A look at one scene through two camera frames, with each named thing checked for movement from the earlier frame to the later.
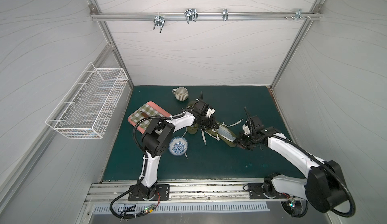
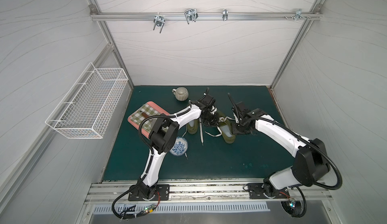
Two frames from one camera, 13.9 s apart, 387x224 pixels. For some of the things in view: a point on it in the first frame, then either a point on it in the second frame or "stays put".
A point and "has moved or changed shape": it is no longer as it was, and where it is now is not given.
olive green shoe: [191, 129] stays put
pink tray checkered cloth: [150, 109] stays put
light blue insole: [226, 133] has moved or changed shape
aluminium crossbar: [204, 16] stays put
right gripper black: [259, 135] -> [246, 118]
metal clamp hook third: [225, 14] stays put
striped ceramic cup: [181, 93] stays put
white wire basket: [86, 109] stays put
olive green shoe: [222, 132] has moved or changed shape
